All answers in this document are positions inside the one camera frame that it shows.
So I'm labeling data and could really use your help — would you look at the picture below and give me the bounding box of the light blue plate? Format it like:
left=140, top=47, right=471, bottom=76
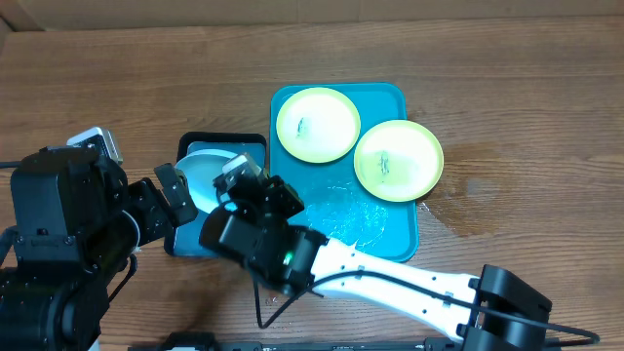
left=175, top=149, right=236, bottom=214

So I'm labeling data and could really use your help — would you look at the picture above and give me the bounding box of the yellow-green plate top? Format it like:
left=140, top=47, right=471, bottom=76
left=275, top=87, right=361, bottom=164

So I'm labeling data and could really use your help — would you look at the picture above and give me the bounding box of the yellow-green plate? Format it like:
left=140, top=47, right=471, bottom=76
left=354, top=120, right=444, bottom=203
left=275, top=87, right=361, bottom=164

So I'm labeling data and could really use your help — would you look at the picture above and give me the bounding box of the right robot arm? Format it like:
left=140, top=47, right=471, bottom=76
left=200, top=164, right=552, bottom=350

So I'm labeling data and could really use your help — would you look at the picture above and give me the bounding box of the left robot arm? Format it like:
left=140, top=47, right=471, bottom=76
left=1, top=146, right=198, bottom=350

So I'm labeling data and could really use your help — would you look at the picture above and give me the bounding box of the black tray with water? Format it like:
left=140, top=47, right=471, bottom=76
left=164, top=132, right=266, bottom=257

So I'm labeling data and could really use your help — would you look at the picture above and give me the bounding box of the teal plastic serving tray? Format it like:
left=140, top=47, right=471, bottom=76
left=268, top=82, right=420, bottom=263

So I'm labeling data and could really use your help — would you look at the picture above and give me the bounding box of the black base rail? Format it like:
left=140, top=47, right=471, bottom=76
left=127, top=331, right=562, bottom=351

